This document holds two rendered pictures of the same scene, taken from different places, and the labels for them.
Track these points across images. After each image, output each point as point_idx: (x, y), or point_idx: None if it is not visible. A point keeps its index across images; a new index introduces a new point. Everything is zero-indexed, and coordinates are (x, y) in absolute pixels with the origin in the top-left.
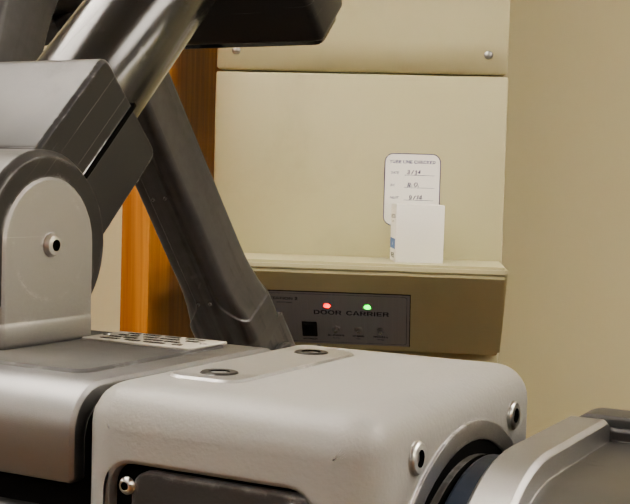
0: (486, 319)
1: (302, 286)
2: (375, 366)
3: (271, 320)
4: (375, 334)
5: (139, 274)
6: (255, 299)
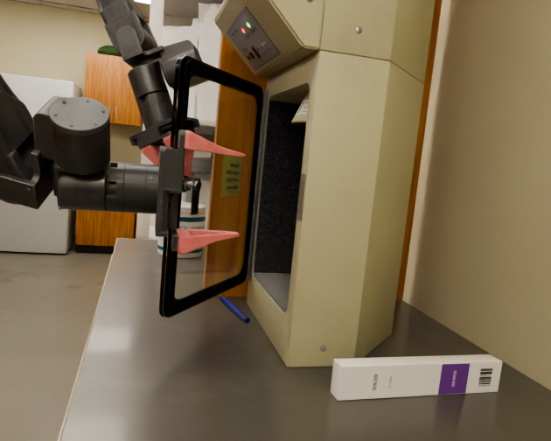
0: (273, 13)
1: (231, 19)
2: None
3: (121, 12)
4: (267, 47)
5: (221, 37)
6: (112, 1)
